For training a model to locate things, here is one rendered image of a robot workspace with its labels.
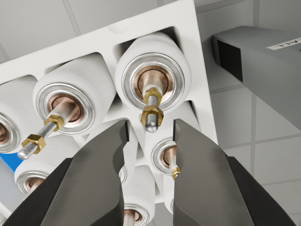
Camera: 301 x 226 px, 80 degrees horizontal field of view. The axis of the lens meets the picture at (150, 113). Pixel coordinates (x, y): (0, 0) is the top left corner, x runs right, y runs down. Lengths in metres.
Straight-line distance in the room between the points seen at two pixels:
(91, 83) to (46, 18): 0.30
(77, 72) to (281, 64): 0.23
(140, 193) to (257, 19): 0.45
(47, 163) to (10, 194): 0.30
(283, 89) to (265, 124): 0.39
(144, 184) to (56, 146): 0.18
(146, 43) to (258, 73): 0.16
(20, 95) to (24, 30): 0.25
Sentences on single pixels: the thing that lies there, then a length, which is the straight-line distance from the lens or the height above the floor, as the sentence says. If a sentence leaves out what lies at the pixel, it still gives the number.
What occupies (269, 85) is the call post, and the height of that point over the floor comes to 0.24.
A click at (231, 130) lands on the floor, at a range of 0.60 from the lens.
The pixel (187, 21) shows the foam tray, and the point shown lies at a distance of 0.28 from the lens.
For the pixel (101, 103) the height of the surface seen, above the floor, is 0.25.
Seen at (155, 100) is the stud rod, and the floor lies 0.31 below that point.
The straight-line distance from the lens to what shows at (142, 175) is 0.40.
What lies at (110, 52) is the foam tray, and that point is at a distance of 0.29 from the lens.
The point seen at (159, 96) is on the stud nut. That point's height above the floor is 0.30.
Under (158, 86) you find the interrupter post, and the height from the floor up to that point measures 0.28.
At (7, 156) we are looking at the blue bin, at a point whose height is 0.11.
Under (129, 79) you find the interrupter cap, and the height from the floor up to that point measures 0.25.
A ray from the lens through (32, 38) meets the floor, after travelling 0.55.
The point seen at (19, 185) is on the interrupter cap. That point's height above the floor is 0.25.
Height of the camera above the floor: 0.46
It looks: 62 degrees down
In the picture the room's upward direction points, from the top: 177 degrees counter-clockwise
